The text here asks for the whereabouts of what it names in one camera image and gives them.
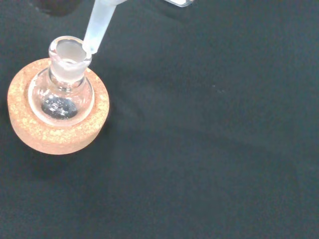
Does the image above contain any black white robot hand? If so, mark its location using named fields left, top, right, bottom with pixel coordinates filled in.
left=34, top=0, right=79, bottom=14

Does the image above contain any glass round-bottom flask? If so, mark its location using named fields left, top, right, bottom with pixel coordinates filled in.
left=27, top=36, right=95, bottom=126

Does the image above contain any black cloth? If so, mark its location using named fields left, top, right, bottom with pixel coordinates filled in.
left=0, top=0, right=319, bottom=239

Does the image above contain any cork ring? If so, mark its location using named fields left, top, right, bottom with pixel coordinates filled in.
left=6, top=57, right=110, bottom=155

